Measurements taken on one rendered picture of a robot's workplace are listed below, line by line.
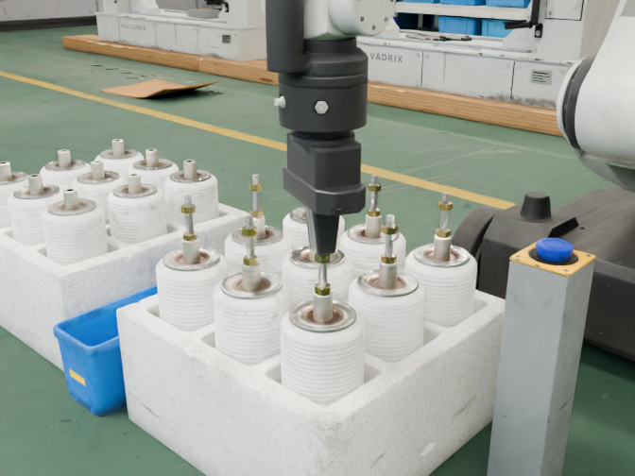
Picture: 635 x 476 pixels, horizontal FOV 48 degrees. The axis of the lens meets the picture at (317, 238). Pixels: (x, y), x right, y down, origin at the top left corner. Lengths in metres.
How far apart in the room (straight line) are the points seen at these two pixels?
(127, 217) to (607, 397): 0.82
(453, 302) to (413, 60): 2.40
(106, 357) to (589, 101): 0.75
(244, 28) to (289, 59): 3.49
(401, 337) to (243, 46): 3.40
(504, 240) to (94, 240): 0.67
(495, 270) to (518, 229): 0.08
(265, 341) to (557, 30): 2.30
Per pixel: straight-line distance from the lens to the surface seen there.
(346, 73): 0.68
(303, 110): 0.68
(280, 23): 0.66
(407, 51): 3.30
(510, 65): 3.01
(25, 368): 1.28
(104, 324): 1.17
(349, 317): 0.80
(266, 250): 0.99
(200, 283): 0.93
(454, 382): 0.95
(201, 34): 4.42
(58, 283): 1.15
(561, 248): 0.82
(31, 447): 1.09
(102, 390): 1.09
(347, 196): 0.69
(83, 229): 1.18
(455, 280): 0.94
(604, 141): 1.04
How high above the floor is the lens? 0.62
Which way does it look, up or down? 21 degrees down
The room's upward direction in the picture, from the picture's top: straight up
